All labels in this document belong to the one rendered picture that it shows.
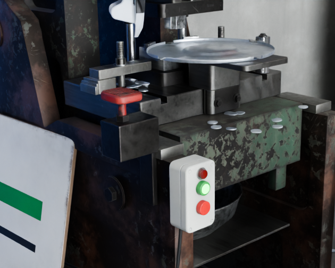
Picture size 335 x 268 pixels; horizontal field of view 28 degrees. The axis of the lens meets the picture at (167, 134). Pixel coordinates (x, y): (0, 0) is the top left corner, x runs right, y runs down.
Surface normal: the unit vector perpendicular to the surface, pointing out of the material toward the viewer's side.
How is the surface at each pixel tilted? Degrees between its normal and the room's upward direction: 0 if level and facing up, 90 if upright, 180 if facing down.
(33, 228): 78
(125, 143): 90
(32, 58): 73
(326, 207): 90
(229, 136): 90
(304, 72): 90
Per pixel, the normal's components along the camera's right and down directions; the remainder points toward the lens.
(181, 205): -0.76, 0.21
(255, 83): 0.65, 0.22
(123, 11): 0.18, 0.38
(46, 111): 0.61, -0.07
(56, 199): -0.70, 0.02
